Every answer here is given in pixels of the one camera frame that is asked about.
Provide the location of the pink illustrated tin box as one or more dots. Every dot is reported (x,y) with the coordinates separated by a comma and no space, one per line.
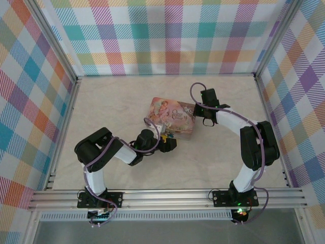
(175,117)

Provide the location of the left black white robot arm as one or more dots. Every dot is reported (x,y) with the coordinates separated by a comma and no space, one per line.
(96,183)

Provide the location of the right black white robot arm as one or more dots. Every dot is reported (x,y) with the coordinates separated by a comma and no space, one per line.
(259,147)

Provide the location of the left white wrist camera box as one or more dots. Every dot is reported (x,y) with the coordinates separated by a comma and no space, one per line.
(160,128)

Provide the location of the long aluminium mounting rail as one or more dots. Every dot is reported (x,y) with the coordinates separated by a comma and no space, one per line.
(165,198)

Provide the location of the aluminium side rail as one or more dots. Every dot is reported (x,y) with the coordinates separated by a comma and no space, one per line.
(69,114)
(267,114)

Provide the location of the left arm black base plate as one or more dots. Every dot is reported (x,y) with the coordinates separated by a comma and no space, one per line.
(118,197)

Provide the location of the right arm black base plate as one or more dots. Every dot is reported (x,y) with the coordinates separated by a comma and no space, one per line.
(221,197)

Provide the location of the aluminium frame post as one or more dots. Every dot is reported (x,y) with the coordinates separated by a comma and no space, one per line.
(275,38)
(63,54)

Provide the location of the aluminium frame leg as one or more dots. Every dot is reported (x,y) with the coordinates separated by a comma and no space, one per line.
(304,226)
(31,228)

